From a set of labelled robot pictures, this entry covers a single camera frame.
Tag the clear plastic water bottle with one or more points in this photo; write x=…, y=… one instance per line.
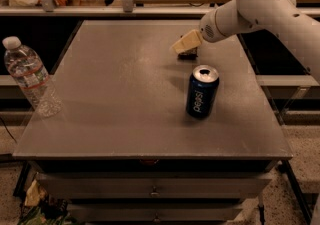
x=27, y=69

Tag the grey drawer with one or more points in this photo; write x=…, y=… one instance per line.
x=154, y=212
x=107, y=186

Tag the upper grey drawer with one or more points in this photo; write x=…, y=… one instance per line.
x=107, y=186

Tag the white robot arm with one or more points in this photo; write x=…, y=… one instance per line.
x=298, y=32

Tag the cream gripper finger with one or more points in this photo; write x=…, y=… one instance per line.
x=190, y=40

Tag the lower grey drawer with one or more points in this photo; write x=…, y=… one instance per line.
x=154, y=212

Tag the snack bags on floor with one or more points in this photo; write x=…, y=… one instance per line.
x=39, y=208

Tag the blue pepsi can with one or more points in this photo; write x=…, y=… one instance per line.
x=202, y=90

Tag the black rxbar chocolate wrapper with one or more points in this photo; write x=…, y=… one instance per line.
x=188, y=55

